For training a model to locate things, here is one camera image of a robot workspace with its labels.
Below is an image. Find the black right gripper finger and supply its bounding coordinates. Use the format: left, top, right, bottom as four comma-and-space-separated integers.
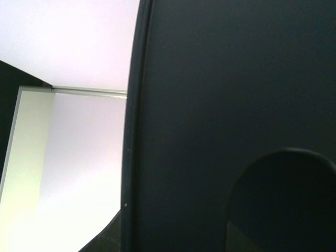
224, 149, 335, 251

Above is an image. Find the dark grey cylindrical bin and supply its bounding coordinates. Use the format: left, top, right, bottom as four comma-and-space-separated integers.
121, 1, 335, 251

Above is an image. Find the aluminium frame post right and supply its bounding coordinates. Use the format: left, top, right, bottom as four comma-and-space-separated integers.
52, 86, 127, 99

